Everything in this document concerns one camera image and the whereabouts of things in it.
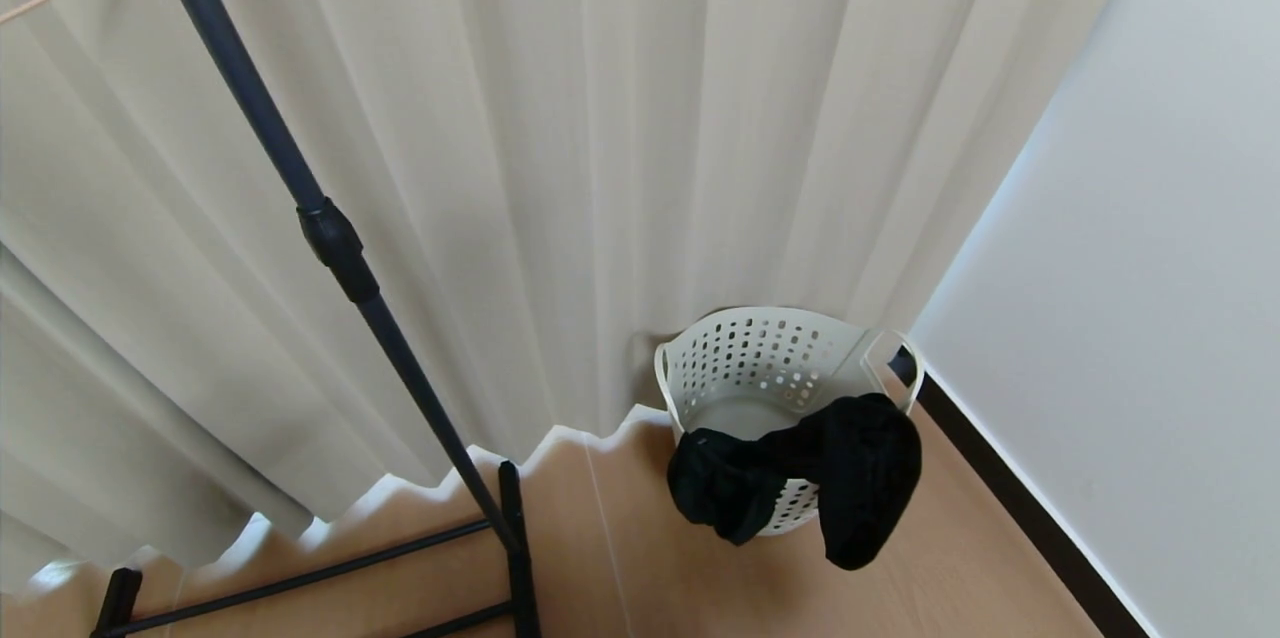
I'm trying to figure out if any white laundry basket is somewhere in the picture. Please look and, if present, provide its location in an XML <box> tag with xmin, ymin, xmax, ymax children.
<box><xmin>655</xmin><ymin>306</ymin><xmax>926</xmax><ymax>537</ymax></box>

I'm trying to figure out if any heap of clothes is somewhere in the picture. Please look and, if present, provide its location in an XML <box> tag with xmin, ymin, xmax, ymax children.
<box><xmin>667</xmin><ymin>393</ymin><xmax>923</xmax><ymax>571</ymax></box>

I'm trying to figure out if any black clothes rack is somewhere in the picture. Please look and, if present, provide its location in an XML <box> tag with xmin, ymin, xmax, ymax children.
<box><xmin>90</xmin><ymin>0</ymin><xmax>543</xmax><ymax>638</ymax></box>

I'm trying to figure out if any beige curtain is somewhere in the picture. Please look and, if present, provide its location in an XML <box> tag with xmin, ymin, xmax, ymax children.
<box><xmin>0</xmin><ymin>0</ymin><xmax>1146</xmax><ymax>599</ymax></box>

